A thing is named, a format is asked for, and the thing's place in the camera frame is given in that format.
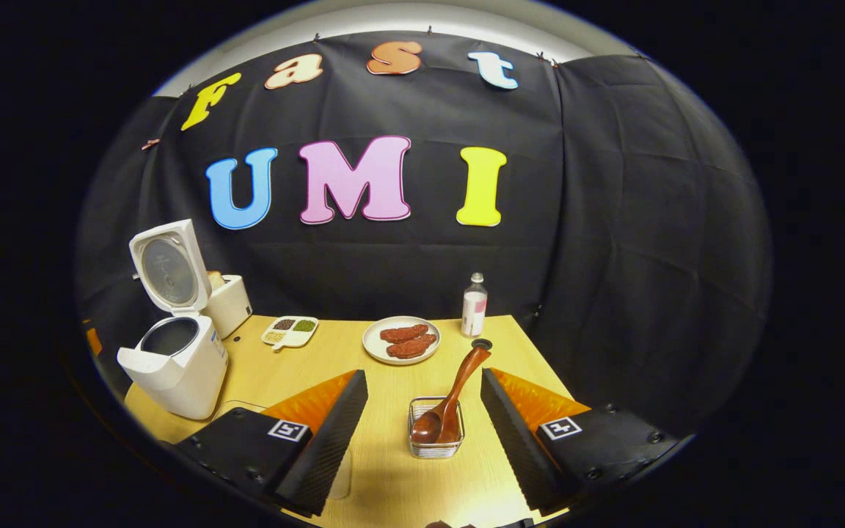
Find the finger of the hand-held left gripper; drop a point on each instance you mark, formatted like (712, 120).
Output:
(94, 339)

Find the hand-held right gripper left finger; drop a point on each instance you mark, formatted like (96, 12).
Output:
(327, 455)

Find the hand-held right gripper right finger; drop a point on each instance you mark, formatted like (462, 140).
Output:
(514, 440)

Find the brown wooden spoon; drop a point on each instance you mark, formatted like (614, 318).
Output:
(459, 389)

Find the white rice cooker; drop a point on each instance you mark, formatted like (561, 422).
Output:
(188, 381)

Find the white round plate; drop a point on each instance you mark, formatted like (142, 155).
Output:
(375, 348)

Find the white divided bean dish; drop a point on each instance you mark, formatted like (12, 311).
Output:
(289, 339)

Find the toasted bread slice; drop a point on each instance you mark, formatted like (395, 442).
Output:
(216, 280)

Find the red-brown sausage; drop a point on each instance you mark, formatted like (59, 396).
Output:
(411, 347)
(404, 334)

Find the clear bottle with pink label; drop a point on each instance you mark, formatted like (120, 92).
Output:
(474, 308)

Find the white toaster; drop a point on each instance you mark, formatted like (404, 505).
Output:
(232, 308)

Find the black backdrop cloth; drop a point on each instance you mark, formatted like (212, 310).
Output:
(613, 257)

